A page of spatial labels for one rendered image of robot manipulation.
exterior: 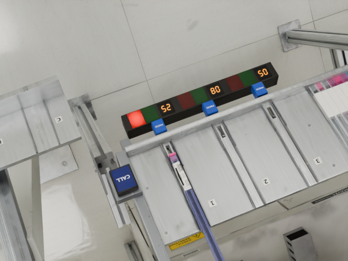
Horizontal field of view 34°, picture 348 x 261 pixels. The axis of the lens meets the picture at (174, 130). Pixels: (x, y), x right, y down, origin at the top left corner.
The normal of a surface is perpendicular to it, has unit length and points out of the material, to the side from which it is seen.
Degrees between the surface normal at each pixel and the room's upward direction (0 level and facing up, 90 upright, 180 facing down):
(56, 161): 0
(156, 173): 44
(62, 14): 0
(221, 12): 0
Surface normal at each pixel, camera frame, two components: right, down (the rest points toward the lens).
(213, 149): -0.04, -0.49
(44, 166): 0.24, 0.20
